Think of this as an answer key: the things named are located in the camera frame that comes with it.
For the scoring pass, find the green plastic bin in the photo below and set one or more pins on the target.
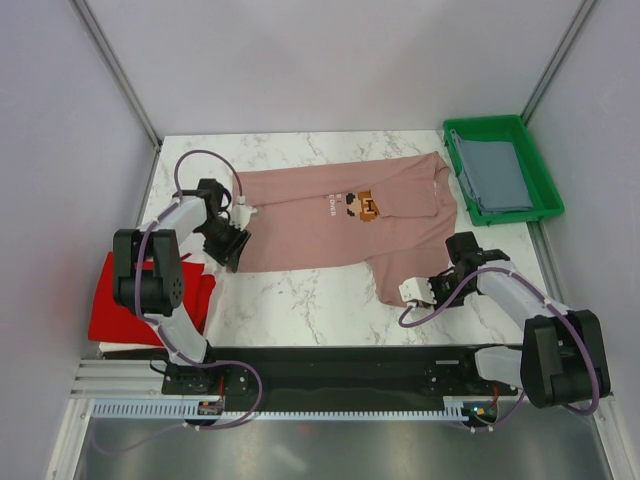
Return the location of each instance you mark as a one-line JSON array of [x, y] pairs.
[[545, 197]]

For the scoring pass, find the right aluminium corner post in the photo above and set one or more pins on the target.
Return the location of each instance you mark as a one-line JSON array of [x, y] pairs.
[[558, 58]]

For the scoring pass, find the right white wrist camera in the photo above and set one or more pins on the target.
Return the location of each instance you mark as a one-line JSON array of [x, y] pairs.
[[417, 290]]

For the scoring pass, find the pink t shirt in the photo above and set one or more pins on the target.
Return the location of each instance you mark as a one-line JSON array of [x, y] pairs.
[[393, 214]]

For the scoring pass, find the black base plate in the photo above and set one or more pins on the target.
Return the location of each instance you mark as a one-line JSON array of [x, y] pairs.
[[221, 354]]

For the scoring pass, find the red folded t shirt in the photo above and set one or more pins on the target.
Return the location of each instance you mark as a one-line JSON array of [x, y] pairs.
[[105, 305]]

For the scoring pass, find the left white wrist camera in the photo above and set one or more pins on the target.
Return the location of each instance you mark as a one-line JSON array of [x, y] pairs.
[[241, 215]]

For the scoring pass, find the grey blue folded shirt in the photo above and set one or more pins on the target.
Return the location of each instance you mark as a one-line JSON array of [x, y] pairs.
[[491, 175]]

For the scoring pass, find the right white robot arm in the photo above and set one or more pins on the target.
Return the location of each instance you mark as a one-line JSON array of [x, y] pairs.
[[561, 360]]

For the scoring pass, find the left aluminium corner post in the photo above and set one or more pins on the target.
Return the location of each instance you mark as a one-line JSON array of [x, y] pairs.
[[115, 68]]

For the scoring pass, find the light blue cable duct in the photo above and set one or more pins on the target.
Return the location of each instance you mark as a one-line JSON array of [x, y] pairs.
[[194, 409]]

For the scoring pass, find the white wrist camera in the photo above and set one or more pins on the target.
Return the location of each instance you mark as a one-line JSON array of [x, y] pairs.
[[241, 215], [417, 290]]

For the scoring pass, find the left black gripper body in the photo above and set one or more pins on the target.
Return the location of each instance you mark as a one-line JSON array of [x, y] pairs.
[[223, 240]]

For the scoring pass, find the aluminium corner post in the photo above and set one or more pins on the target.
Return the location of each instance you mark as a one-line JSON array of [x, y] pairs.
[[115, 68], [558, 58]]

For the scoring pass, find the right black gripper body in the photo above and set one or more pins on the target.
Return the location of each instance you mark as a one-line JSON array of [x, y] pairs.
[[444, 286]]

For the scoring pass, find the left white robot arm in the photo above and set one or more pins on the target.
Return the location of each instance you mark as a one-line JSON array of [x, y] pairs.
[[148, 278]]

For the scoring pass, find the aluminium front rail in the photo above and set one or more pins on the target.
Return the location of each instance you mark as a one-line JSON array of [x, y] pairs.
[[115, 377]]

